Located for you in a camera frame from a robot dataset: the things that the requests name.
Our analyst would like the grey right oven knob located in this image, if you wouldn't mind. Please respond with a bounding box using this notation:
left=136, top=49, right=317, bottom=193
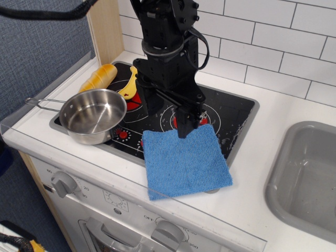
left=151, top=220, right=185, bottom=251

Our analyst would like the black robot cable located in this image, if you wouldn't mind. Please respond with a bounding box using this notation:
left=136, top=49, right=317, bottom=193
left=0, top=0, right=98, bottom=22

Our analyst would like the black toy stove top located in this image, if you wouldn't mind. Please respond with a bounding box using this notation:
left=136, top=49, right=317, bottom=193
left=49, top=61, right=260, bottom=194

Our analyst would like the yellow dish brush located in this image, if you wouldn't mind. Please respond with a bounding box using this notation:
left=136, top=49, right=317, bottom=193
left=118, top=66, right=138, bottom=100

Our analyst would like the wooden side panel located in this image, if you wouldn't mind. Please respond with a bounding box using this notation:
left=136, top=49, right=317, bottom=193
left=87, top=0, right=124, bottom=66

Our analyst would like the toy bread loaf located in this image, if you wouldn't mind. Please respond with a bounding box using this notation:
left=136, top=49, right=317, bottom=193
left=78, top=64, right=118, bottom=93

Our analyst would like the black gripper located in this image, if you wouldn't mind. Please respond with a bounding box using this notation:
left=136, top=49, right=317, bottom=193
left=133, top=48, right=205, bottom=139

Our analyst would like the grey sink basin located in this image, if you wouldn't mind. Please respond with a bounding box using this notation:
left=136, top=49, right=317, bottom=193
left=265, top=121, right=335, bottom=243

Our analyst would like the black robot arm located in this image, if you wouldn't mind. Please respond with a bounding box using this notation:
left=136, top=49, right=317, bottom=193
left=131, top=1, right=208, bottom=139

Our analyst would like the stainless steel pot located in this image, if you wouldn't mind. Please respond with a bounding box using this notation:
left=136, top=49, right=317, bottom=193
left=25, top=89, right=127, bottom=145

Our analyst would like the grey left oven knob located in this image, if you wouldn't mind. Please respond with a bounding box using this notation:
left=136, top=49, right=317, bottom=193
left=51, top=171, right=77, bottom=198

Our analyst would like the grey oven knob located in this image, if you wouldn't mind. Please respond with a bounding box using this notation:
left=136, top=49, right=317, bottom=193
left=51, top=171, right=77, bottom=198
left=151, top=220, right=185, bottom=251

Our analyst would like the blue cloth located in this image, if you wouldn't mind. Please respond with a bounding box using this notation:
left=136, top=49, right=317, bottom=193
left=142, top=124, right=233, bottom=201

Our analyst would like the yellow object bottom left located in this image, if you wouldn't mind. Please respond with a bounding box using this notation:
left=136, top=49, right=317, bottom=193
left=29, top=240, right=45, bottom=252

